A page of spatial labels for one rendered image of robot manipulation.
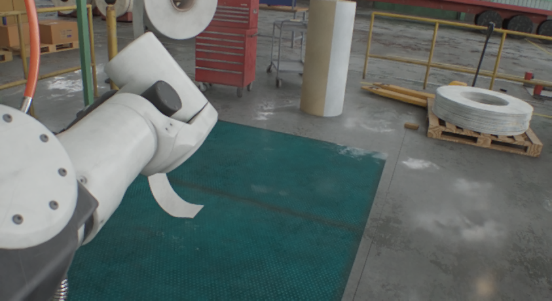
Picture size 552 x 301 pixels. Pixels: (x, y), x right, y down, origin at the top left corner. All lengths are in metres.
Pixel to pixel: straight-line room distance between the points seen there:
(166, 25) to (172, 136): 0.45
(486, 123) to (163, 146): 4.50
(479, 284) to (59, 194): 2.50
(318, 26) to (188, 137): 4.29
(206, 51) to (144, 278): 3.50
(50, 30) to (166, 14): 7.63
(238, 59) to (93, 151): 4.85
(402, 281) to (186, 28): 1.95
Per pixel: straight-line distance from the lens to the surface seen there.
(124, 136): 0.33
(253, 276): 2.29
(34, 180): 0.22
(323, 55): 4.66
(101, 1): 13.17
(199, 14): 0.84
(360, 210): 2.98
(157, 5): 0.79
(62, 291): 0.58
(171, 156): 0.39
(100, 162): 0.30
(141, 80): 0.43
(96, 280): 2.34
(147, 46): 0.43
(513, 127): 4.92
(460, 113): 4.78
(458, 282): 2.57
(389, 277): 2.45
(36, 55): 0.58
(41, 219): 0.22
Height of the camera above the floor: 1.50
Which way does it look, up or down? 23 degrees down
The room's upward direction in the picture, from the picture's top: 4 degrees clockwise
